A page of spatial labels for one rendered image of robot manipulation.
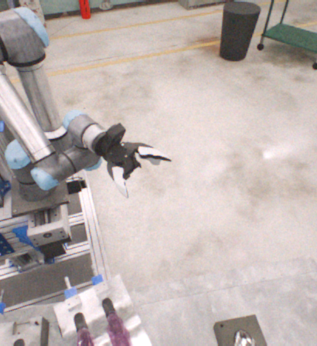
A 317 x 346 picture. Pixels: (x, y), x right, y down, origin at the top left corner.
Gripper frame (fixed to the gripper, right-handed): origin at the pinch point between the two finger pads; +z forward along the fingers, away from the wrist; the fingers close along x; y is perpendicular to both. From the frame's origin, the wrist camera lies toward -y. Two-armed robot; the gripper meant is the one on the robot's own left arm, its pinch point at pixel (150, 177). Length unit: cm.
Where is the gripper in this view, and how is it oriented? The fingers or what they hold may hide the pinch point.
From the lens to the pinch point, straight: 69.5
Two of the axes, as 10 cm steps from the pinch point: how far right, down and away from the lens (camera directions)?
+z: 7.0, 5.4, -4.7
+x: -7.1, 6.1, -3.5
